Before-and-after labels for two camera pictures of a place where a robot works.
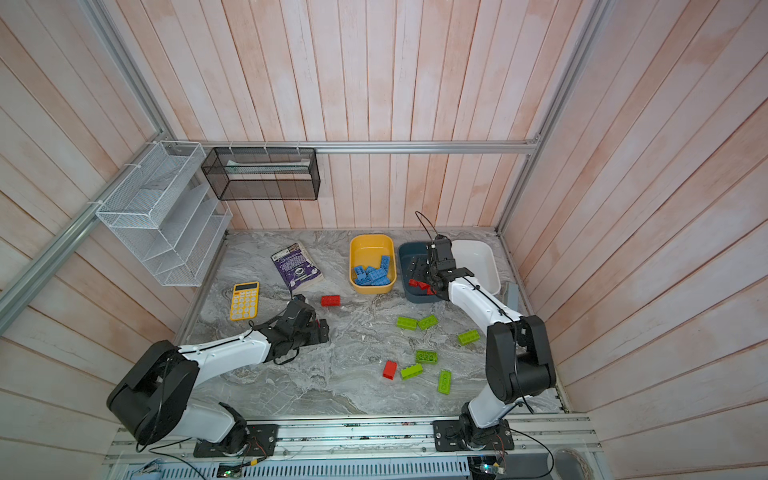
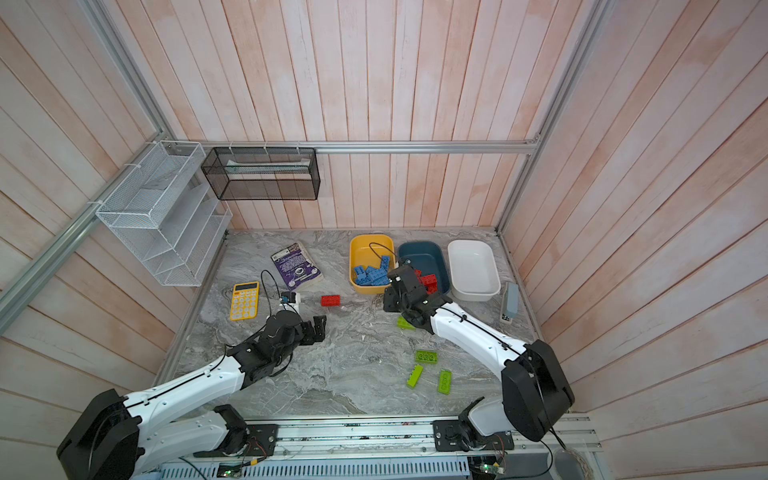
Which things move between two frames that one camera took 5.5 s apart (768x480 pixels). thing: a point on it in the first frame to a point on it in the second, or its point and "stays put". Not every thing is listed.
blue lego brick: [382, 281] stays put
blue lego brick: [375, 273] stays put
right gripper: [417, 268] to [389, 299]
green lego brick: [445, 382] stays put
